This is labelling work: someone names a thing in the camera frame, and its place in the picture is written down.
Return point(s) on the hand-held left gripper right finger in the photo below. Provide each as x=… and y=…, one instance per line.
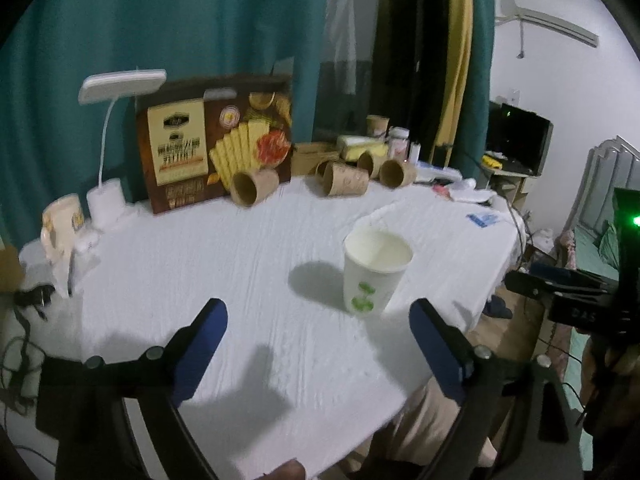
x=439, y=355

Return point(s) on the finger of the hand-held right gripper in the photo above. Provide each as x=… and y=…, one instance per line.
x=565, y=273
x=530, y=285

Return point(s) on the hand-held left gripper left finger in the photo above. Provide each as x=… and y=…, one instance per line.
x=199, y=352

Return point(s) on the white cup with green print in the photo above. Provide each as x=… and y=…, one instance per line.
x=372, y=275

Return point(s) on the brown paper cup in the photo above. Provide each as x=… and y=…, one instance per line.
x=378, y=125
x=397, y=172
x=369, y=163
x=344, y=178
x=251, y=186
x=321, y=167

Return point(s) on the person's right hand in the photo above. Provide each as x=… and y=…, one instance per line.
x=597, y=365

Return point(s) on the green bedding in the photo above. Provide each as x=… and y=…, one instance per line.
x=595, y=255

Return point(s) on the dark blue slipper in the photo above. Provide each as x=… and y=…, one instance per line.
x=500, y=307

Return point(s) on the person's leg in beige pants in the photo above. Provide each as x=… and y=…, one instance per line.
x=432, y=422

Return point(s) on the blue and white packet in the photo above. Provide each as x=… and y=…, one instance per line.
x=483, y=219

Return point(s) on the white tablecloth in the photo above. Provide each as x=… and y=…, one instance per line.
x=240, y=280

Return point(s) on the grey bed headboard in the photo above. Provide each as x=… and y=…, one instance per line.
x=602, y=180

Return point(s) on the small wooden desk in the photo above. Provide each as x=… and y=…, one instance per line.
x=510, y=185

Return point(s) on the white plastic bag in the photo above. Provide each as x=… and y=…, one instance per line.
x=467, y=190

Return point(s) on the black monitor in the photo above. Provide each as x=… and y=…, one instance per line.
x=517, y=135

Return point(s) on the black power adapter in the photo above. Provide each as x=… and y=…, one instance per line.
x=36, y=296

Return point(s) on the small white bottle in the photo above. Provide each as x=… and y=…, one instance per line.
x=414, y=152

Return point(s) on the jar with white lid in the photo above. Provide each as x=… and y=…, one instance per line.
x=398, y=141

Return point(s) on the white desk lamp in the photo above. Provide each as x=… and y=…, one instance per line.
x=107, y=170

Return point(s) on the brown biscuit box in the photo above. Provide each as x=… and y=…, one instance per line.
x=210, y=145

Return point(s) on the yellow packet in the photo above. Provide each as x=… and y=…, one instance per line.
x=362, y=147

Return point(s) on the cardboard box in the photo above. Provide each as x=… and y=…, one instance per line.
x=311, y=156

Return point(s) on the yellow curtain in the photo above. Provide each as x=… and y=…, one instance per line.
x=457, y=50

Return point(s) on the teal curtain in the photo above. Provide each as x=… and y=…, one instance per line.
x=190, y=20
x=484, y=35

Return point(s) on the white air conditioner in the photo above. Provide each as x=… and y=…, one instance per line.
x=550, y=20

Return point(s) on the white hanging garment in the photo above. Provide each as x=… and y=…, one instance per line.
x=342, y=35

